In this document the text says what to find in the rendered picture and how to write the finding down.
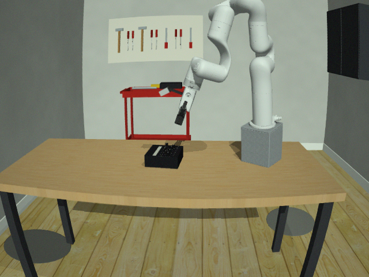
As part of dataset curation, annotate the black lighting desk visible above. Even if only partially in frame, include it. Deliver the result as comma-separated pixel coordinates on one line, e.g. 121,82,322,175
144,143,183,169

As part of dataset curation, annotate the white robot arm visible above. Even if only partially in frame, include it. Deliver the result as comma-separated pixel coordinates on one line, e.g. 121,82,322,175
183,0,282,129

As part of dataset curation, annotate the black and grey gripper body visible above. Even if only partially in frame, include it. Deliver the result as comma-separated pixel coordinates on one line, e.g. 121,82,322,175
179,84,199,112

